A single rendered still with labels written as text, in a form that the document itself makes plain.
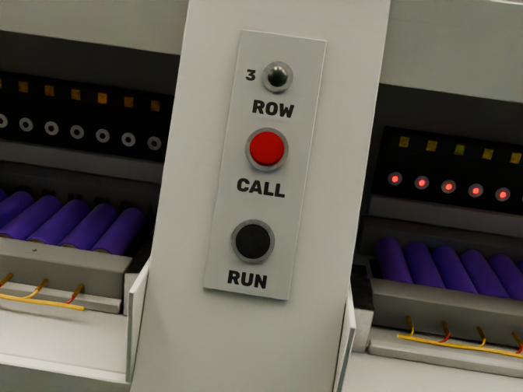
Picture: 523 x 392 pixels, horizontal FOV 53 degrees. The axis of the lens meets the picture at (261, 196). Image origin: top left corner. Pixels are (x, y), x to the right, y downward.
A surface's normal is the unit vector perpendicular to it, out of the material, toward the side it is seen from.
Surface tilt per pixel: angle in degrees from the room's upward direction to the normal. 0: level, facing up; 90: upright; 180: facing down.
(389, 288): 22
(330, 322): 90
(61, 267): 112
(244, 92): 90
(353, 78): 90
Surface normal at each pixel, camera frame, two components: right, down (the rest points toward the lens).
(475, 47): -0.09, 0.36
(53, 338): 0.12, -0.92
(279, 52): -0.04, -0.01
